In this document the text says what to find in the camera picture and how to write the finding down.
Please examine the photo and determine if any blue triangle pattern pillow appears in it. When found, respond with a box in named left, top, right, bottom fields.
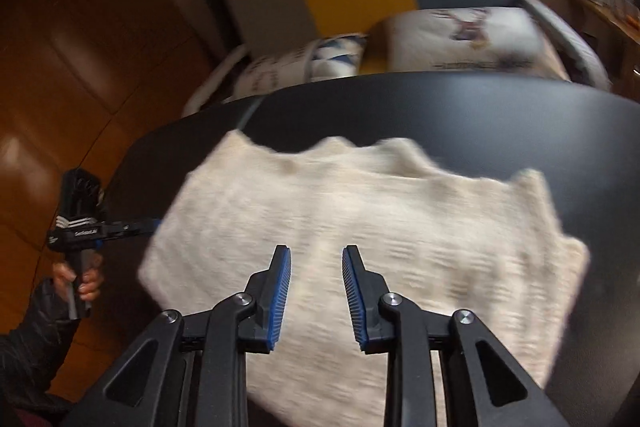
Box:
left=306, top=33, right=371, bottom=82

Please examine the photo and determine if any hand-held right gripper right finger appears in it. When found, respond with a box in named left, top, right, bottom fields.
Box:
left=341, top=244, right=573, bottom=427

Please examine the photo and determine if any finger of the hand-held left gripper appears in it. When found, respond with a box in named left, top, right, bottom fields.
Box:
left=119, top=219, right=161, bottom=239

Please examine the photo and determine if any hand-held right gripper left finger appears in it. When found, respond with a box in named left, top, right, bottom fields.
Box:
left=60, top=244, right=292, bottom=427

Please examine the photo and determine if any wooden side shelf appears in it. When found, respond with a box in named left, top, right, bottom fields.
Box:
left=565, top=0, right=640, bottom=80

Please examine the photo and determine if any person's left hand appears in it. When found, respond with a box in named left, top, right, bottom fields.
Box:
left=53, top=254, right=105, bottom=304

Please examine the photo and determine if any cream knitted sweater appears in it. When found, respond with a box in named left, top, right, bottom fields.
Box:
left=137, top=131, right=591, bottom=427

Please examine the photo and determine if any white deer print pillow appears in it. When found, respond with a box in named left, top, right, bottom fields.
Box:
left=372, top=6, right=566, bottom=80

